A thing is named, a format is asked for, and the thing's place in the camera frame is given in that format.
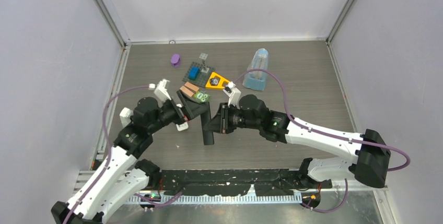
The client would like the grey building brick plate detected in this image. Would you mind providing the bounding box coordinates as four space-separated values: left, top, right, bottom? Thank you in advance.
182 62 215 88

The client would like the blue building brick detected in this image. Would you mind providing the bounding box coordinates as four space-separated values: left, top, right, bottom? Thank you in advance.
188 66 200 80

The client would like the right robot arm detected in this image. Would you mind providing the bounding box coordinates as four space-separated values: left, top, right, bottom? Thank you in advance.
204 95 391 188

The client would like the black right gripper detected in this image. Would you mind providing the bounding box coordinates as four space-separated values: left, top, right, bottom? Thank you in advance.
205 102 261 134

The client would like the green monster toy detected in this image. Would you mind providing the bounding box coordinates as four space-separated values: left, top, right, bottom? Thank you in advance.
193 91 211 103

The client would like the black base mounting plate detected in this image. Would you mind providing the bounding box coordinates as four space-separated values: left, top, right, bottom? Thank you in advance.
155 169 332 196

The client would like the blue translucent metronome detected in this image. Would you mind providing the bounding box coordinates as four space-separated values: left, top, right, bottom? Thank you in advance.
242 48 269 91

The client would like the grey brick post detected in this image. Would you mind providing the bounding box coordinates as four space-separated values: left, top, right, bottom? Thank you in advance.
199 53 209 74

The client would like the purple cap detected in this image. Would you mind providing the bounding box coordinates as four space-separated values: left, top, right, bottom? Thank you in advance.
170 54 181 67

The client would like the tan wooden block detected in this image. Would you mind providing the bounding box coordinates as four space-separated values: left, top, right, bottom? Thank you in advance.
184 82 199 92
180 86 195 98

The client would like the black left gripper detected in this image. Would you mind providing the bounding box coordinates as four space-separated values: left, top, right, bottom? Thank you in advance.
148 89 207 134

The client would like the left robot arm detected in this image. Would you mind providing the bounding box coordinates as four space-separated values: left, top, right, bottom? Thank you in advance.
51 91 210 223

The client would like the white remote control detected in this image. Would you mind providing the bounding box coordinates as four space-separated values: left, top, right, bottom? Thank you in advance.
176 122 189 132

